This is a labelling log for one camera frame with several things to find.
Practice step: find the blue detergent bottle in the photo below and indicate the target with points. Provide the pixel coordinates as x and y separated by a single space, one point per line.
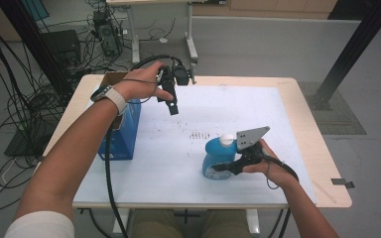
216 150

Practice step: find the white table mat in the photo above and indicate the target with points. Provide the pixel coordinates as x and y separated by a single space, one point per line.
165 178

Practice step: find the black tape piece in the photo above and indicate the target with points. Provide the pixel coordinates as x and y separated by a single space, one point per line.
342 182

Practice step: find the black equipment box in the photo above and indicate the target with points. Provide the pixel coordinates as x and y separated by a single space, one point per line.
61 46

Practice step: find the black stand base plate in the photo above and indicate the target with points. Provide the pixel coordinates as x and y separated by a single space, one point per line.
20 145

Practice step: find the person's left hand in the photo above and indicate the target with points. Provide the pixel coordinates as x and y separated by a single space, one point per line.
139 84

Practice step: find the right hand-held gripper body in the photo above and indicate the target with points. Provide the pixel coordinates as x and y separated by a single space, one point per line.
249 137

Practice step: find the white desk frame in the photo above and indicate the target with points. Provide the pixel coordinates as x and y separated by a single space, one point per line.
189 33

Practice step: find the white shirt sleeve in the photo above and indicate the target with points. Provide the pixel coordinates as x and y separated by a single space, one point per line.
39 226

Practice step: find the white table leg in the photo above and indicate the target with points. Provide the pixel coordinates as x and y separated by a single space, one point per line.
122 221
252 221

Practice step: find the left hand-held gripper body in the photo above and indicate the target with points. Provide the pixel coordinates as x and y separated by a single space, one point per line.
181 75

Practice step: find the black computer tower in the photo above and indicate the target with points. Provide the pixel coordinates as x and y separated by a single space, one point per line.
107 33

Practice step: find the blue cardboard box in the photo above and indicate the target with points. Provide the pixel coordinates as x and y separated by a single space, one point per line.
127 139

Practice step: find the black metal frame post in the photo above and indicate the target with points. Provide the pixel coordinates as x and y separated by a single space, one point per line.
29 36
360 36

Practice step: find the person's khaki trousers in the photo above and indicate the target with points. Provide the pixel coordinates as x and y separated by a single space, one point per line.
152 226

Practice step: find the person's right hand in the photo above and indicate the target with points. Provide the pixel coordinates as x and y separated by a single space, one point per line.
274 168

